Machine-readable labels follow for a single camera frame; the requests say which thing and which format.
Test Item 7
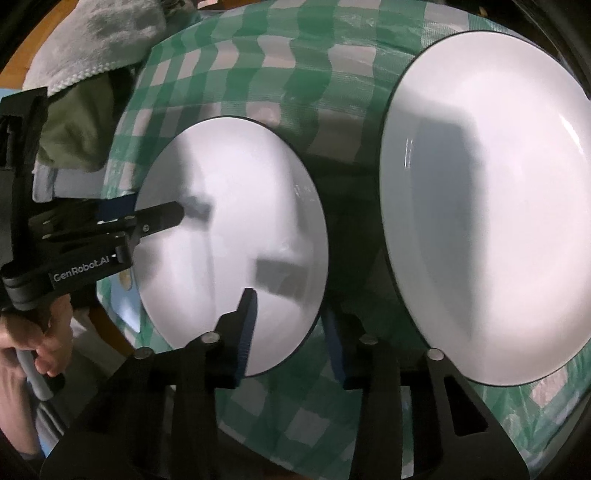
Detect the grey towel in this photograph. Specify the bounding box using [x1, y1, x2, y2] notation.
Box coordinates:
[23, 0, 167, 95]

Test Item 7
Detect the orange wooden cabinet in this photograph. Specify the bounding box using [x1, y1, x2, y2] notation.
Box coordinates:
[0, 28, 51, 88]

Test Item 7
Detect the light blue cloth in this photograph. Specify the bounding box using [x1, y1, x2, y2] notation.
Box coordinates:
[32, 164, 112, 204]

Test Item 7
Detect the olive green cloth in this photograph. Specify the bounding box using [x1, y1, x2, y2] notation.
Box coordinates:
[37, 69, 134, 171]

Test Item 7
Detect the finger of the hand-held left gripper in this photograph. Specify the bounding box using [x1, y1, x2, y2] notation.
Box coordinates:
[30, 196, 139, 236]
[44, 202, 185, 261]

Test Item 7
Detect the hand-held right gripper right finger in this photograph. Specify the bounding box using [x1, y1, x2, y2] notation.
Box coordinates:
[323, 309, 530, 480]

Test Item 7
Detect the person's left forearm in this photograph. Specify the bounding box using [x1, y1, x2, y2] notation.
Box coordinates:
[0, 413, 47, 462]

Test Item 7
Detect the large white plate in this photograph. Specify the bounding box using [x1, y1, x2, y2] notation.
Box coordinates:
[379, 30, 591, 387]

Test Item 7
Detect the person's left hand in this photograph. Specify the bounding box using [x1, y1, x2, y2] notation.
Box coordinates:
[0, 295, 74, 416]

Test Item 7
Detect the green checked tablecloth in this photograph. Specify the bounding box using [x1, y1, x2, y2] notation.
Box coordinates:
[95, 0, 591, 480]

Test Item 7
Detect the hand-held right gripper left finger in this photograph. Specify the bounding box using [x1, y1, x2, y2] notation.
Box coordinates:
[41, 287, 258, 480]

